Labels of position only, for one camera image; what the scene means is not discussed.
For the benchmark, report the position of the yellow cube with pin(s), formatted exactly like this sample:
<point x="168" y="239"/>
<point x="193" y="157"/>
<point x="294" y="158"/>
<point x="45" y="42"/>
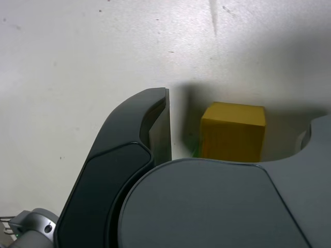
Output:
<point x="232" y="134"/>

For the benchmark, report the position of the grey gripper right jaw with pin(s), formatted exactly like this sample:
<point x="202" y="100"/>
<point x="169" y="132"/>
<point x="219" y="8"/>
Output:
<point x="212" y="206"/>

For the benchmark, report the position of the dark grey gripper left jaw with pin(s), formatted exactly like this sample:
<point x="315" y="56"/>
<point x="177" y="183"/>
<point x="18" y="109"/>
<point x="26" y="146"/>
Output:
<point x="103" y="180"/>

